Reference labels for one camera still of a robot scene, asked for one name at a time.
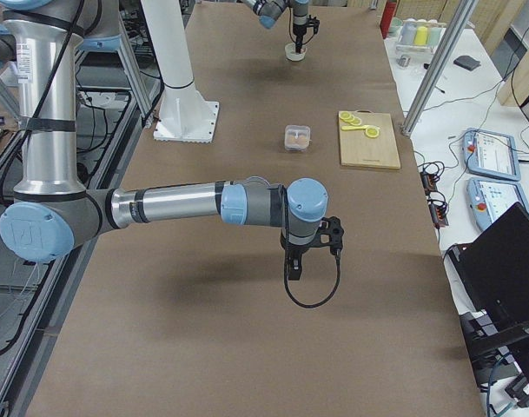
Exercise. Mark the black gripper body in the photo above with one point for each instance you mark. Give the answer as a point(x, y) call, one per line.
point(298, 22)
point(295, 253)

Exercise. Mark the red bottle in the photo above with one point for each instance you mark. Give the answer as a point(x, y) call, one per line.
point(387, 17)

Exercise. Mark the wooden cutting board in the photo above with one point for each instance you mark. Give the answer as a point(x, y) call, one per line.
point(358, 150)

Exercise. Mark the lemon slice on knife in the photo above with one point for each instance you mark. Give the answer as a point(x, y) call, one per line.
point(372, 131)

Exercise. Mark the dark grey pad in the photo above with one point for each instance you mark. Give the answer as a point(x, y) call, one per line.
point(467, 62)

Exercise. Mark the teach pendant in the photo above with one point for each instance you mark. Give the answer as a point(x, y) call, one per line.
point(489, 199)
point(491, 154)

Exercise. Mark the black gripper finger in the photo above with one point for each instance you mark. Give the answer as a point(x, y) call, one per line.
point(294, 268)

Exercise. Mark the black orange adapter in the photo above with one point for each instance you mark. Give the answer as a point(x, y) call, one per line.
point(430, 174)
point(438, 208)

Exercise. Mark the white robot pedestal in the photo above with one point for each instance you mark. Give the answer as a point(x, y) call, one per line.
point(184, 114)

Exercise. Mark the upper teach pendant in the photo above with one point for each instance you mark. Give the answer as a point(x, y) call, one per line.
point(491, 154)

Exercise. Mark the rack with coloured cups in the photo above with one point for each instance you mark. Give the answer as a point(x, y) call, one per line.
point(421, 36)

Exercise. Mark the yellow plastic knife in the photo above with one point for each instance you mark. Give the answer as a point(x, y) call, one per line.
point(351, 127)

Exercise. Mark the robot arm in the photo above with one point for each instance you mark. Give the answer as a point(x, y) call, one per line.
point(54, 212)
point(269, 12)

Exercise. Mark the black bracket stand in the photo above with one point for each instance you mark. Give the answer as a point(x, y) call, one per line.
point(491, 358)

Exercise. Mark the lower teach pendant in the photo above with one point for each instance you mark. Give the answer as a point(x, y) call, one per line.
point(489, 199)

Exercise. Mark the black laptop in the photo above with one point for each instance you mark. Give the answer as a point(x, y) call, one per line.
point(495, 272)

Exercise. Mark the clear plastic egg box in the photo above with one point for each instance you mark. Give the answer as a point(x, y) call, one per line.
point(296, 130)

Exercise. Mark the aluminium frame post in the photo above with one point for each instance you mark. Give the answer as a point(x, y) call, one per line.
point(440, 59)

